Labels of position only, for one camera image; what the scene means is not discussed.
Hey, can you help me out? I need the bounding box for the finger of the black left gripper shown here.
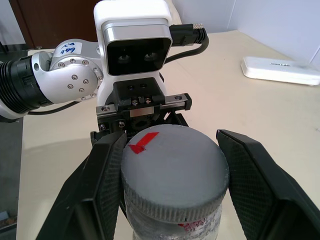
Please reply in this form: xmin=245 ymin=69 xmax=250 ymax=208
xmin=166 ymin=110 xmax=190 ymax=129
xmin=90 ymin=130 xmax=118 ymax=151

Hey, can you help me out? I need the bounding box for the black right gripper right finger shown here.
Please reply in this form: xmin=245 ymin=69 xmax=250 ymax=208
xmin=215 ymin=129 xmax=320 ymax=240

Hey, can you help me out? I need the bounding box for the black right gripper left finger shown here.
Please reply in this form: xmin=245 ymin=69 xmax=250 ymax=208
xmin=36 ymin=130 xmax=129 ymax=240

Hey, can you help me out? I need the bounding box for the grey ribbed jar lid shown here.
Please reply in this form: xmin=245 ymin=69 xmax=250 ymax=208
xmin=120 ymin=123 xmax=230 ymax=224

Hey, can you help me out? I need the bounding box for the silver jar with red stripe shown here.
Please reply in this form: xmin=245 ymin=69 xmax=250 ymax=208
xmin=124 ymin=193 xmax=224 ymax=240

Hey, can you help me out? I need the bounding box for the flat white box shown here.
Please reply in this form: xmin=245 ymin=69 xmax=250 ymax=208
xmin=240 ymin=55 xmax=320 ymax=87

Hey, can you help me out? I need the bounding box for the dark brown wooden door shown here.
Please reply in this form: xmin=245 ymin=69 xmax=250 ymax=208
xmin=9 ymin=0 xmax=101 ymax=50

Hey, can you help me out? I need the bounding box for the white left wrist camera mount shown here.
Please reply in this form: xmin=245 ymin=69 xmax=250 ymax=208
xmin=93 ymin=0 xmax=174 ymax=111

